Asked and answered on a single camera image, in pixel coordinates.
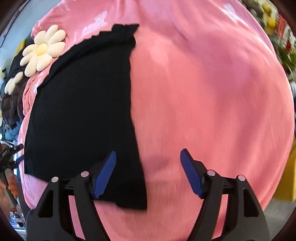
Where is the large daisy flower pillow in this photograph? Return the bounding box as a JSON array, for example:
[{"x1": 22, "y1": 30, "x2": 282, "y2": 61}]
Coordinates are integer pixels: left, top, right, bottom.
[{"x1": 20, "y1": 25, "x2": 66, "y2": 77}]

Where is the small daisy flower pillow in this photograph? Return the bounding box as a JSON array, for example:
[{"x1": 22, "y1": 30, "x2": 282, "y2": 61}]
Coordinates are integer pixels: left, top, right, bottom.
[{"x1": 4, "y1": 71, "x2": 23, "y2": 95}]

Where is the left hand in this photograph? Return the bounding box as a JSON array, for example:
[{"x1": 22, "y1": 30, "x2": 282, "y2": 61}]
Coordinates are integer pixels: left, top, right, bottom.
[{"x1": 1, "y1": 170, "x2": 19, "y2": 211}]

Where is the pink fleece blanket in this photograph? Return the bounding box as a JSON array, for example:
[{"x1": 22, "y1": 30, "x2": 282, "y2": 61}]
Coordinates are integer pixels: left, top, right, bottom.
[{"x1": 18, "y1": 1, "x2": 295, "y2": 240}]

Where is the yellow stool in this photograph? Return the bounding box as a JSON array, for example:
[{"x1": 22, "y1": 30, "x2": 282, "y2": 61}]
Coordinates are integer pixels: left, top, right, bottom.
[{"x1": 274, "y1": 138, "x2": 295, "y2": 202}]

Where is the dark puffer jacket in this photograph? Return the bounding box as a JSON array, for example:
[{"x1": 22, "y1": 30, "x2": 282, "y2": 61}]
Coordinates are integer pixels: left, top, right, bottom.
[{"x1": 1, "y1": 34, "x2": 34, "y2": 126}]

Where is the black small garment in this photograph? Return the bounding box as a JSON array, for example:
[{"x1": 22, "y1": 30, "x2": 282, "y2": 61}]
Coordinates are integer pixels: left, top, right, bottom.
[{"x1": 24, "y1": 24, "x2": 147, "y2": 210}]

